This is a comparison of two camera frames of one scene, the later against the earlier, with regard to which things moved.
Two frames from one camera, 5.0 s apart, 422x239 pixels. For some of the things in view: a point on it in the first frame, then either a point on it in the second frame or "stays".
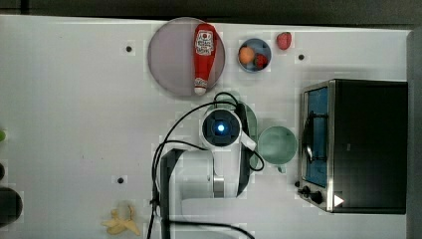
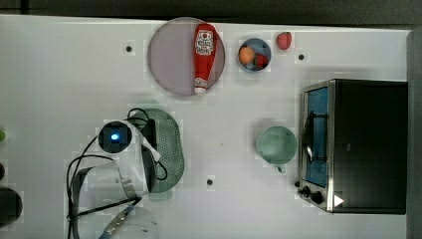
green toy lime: [2, 135] stays
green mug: [278, 145] stays
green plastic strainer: [233, 101] → [169, 146]
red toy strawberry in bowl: [260, 61] stays
